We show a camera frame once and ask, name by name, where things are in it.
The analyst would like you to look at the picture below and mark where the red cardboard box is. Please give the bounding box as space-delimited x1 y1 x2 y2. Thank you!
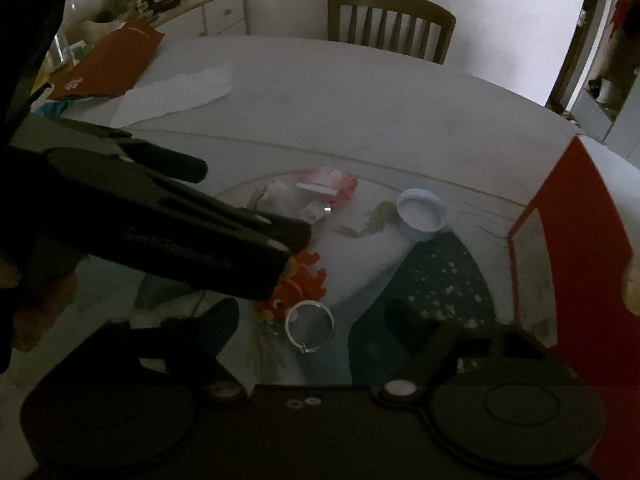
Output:
507 135 640 480

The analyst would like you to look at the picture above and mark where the white paper sheet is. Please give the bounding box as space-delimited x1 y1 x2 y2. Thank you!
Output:
109 62 235 129

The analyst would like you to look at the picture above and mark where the dark wooden door frame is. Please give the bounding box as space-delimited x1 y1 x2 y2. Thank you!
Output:
544 0 640 147

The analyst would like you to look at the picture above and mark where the white and red packet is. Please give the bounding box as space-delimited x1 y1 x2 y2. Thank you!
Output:
247 164 360 226

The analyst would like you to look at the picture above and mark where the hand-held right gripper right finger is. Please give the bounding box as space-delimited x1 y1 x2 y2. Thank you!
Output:
379 299 547 406

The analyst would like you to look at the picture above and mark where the white round lid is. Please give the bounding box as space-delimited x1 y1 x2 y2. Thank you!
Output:
396 188 448 242

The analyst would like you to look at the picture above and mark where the orange plush toy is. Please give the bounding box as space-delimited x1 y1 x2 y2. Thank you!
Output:
252 249 328 324

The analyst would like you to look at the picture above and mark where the white wooden sideboard cabinet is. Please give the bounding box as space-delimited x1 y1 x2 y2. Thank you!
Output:
149 0 250 39

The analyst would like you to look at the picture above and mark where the blue plastic bag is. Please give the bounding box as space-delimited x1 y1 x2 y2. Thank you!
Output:
32 100 77 119

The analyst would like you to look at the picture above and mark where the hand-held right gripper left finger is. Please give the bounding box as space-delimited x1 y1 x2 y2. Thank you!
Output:
85 298 248 402

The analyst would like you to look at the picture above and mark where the white tape ring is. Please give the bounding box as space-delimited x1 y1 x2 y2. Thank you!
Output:
284 300 335 354

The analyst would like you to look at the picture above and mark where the brown paper envelope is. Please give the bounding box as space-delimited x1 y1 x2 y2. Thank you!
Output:
46 20 166 101

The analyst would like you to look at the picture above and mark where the dark green speckled mat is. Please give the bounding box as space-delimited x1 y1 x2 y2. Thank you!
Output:
348 232 499 387

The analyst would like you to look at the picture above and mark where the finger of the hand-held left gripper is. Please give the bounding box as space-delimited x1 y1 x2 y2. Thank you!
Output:
120 159 314 257
20 116 209 185

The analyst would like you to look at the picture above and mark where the person's left hand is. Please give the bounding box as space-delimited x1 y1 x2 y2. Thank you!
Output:
12 269 82 357

